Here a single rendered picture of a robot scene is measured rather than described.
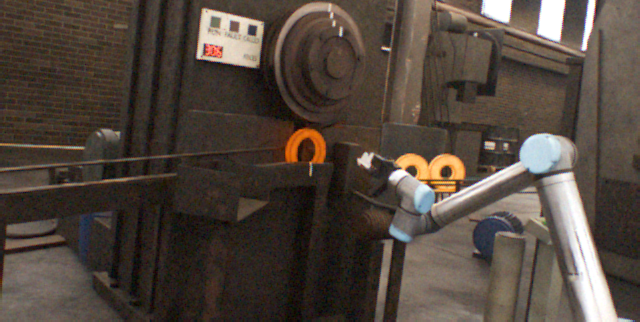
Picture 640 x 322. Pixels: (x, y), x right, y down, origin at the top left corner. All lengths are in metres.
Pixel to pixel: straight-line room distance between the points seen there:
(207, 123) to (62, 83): 6.10
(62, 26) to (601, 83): 6.37
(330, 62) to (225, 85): 0.41
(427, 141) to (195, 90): 3.08
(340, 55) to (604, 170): 2.74
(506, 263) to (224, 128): 1.22
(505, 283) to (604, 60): 2.56
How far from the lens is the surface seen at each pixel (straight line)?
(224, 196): 1.62
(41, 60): 8.02
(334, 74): 2.14
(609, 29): 4.61
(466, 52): 10.03
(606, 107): 4.50
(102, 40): 8.23
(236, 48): 2.15
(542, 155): 1.71
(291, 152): 2.19
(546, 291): 2.34
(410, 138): 4.84
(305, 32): 2.12
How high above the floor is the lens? 0.93
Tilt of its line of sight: 3 degrees down
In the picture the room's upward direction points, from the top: 7 degrees clockwise
